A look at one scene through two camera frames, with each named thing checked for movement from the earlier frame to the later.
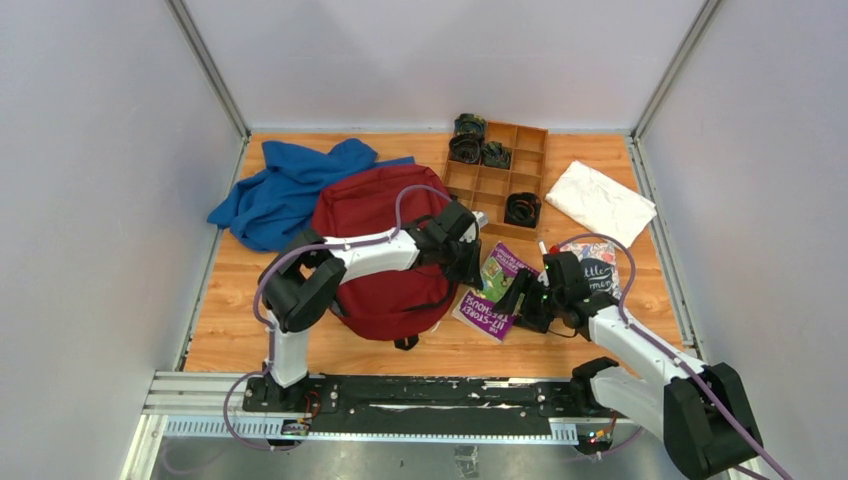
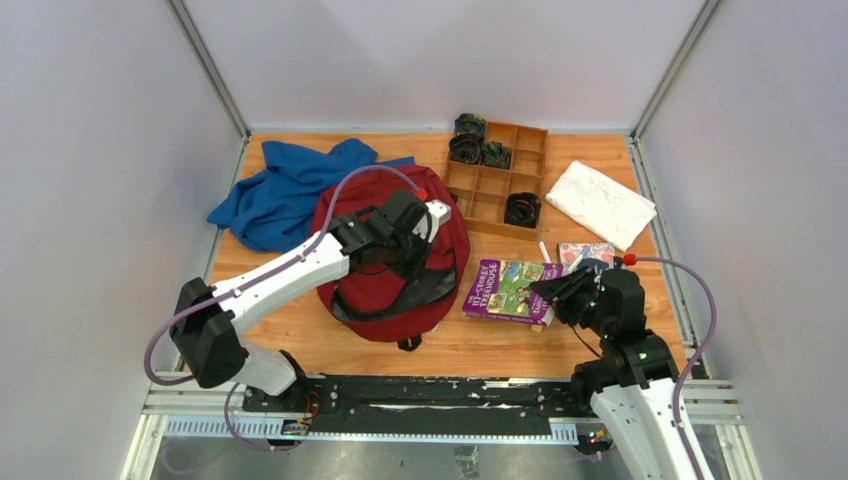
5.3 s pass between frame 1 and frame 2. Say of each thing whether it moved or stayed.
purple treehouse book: moved
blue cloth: stayed
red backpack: stayed
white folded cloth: stayed
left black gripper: moved
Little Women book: stayed
